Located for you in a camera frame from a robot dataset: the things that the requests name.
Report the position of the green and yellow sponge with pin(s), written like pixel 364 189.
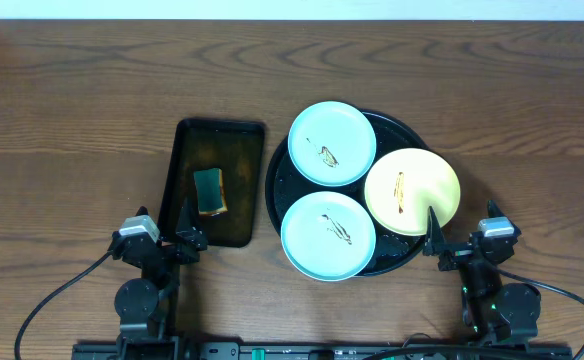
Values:
pixel 210 192

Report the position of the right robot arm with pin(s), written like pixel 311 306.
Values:
pixel 500 313

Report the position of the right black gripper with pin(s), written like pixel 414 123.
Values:
pixel 465 253

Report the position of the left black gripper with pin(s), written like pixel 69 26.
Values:
pixel 164 249

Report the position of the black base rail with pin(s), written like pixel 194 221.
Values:
pixel 235 351

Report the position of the yellow plate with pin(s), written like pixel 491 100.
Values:
pixel 404 184

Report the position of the black rectangular tray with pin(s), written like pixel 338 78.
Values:
pixel 234 148

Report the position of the black round tray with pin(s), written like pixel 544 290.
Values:
pixel 284 185

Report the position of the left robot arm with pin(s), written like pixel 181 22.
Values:
pixel 146 305

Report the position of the light blue plate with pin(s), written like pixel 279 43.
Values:
pixel 332 144
pixel 328 236

